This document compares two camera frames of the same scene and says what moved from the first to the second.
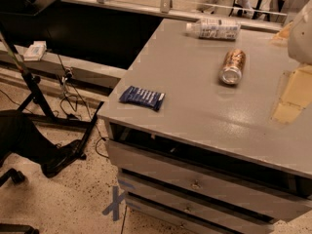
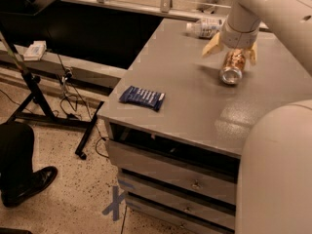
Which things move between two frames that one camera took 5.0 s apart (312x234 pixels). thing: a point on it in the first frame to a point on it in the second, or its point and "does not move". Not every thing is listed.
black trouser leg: x=19 y=134 to x=17 y=143
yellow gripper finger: x=284 y=33 to x=253 y=52
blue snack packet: x=142 y=97 does not move
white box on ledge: x=35 y=52 does not move
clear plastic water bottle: x=217 y=28 does not move
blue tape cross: x=115 y=206 does not move
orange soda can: x=234 y=62 does not move
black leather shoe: x=59 y=157 to x=34 y=183
